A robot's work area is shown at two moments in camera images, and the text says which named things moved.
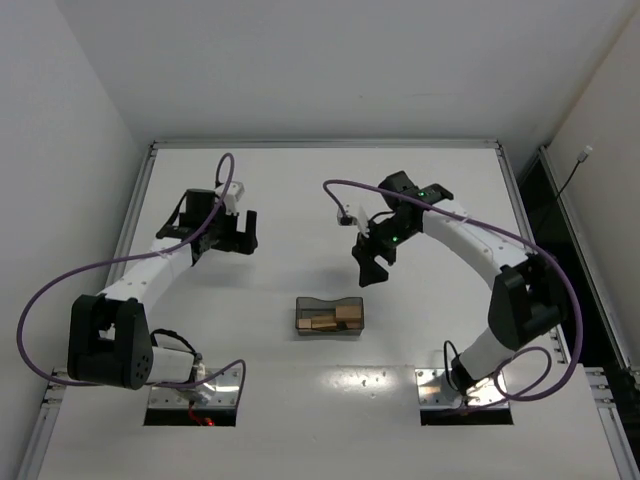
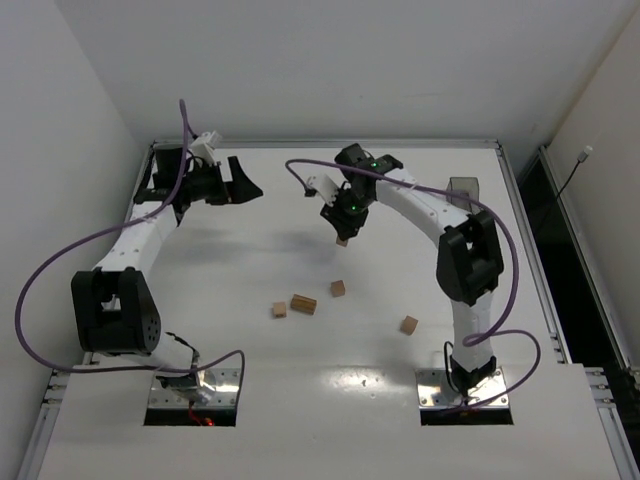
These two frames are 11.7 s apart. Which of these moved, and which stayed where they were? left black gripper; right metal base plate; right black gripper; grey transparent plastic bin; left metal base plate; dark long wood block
Moved: left black gripper; right black gripper; grey transparent plastic bin; dark long wood block
Stayed: left metal base plate; right metal base plate
